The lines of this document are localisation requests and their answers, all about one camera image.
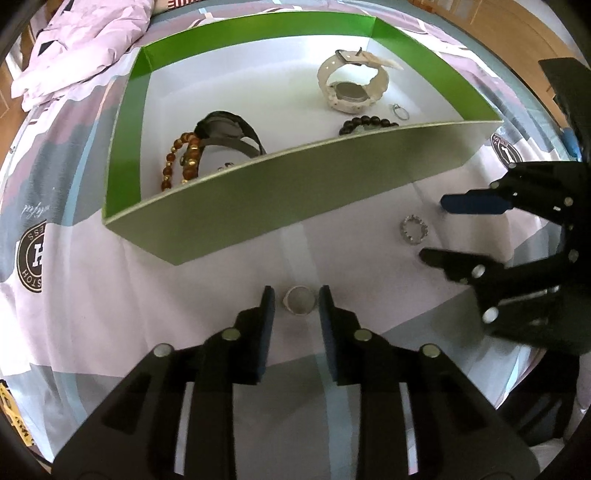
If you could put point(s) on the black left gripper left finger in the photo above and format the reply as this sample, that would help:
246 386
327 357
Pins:
171 416

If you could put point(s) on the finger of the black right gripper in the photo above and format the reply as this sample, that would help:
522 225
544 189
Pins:
475 202
461 267

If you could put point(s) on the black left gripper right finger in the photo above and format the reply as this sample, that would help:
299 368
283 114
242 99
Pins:
420 415

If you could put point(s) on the dark bead bracelet gold charms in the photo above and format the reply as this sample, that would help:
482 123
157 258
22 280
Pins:
364 124

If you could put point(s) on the white wrist watch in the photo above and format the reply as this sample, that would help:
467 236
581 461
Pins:
347 96

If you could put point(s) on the black wrist watch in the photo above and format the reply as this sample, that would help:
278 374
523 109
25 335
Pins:
225 129

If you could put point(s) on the silver flower brooch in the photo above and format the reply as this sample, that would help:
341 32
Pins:
225 166

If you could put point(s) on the green cardboard box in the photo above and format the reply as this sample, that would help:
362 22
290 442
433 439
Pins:
337 199

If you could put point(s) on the pink quilt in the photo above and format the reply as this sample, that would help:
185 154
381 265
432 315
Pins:
79 42

